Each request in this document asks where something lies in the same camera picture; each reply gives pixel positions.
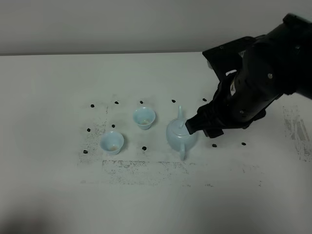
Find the light blue porcelain teapot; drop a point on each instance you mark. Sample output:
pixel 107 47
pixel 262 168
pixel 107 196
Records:
pixel 178 136

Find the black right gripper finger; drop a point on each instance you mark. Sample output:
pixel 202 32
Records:
pixel 206 118
pixel 213 133

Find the light blue near teacup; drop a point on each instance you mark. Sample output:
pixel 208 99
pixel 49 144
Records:
pixel 112 142

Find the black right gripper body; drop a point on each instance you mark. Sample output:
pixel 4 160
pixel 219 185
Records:
pixel 244 90

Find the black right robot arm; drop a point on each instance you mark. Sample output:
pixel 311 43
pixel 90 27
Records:
pixel 287 50

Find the light blue teacup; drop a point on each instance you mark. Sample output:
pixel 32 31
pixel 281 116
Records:
pixel 144 117
pixel 112 142

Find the light blue far teacup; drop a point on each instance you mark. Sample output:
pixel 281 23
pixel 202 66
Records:
pixel 144 117

